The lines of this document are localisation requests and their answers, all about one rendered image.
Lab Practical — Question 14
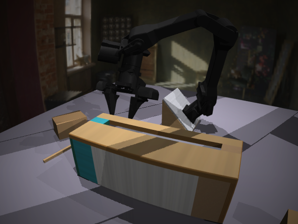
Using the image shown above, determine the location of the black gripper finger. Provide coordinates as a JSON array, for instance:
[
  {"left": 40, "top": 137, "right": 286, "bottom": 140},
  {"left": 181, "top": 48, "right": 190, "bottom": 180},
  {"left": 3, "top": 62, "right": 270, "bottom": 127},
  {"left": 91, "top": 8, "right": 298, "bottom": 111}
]
[
  {"left": 102, "top": 92, "right": 119, "bottom": 115},
  {"left": 128, "top": 96, "right": 148, "bottom": 119}
]

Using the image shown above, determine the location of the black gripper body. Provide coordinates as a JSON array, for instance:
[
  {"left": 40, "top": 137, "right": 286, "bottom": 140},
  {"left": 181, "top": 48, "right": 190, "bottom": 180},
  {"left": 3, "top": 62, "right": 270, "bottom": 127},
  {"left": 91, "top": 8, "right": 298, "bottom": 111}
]
[{"left": 96, "top": 65, "right": 159, "bottom": 100}]

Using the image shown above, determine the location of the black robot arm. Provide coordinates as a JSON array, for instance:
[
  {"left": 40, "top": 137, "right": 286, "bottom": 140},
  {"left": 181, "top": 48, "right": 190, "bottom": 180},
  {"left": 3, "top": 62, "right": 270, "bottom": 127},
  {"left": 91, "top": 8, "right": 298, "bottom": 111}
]
[{"left": 97, "top": 9, "right": 239, "bottom": 123}]

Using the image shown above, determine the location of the tan wooden bar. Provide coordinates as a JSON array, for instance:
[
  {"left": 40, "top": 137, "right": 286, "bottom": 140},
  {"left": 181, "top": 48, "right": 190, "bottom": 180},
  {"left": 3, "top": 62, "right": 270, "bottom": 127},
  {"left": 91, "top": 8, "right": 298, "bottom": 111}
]
[{"left": 43, "top": 145, "right": 72, "bottom": 163}]

